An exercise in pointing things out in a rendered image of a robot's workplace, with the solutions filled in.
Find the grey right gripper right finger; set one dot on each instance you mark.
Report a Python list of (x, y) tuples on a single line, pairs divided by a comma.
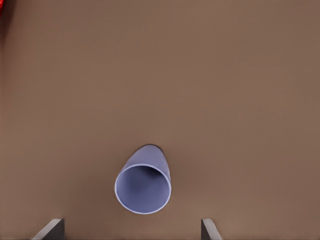
[(208, 230)]

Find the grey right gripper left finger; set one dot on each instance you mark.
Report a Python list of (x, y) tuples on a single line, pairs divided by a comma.
[(51, 231)]

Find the lavender blue cup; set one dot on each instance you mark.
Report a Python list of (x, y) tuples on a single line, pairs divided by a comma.
[(143, 187)]

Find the red tray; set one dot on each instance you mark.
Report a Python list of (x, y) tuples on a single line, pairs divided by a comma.
[(1, 7)]

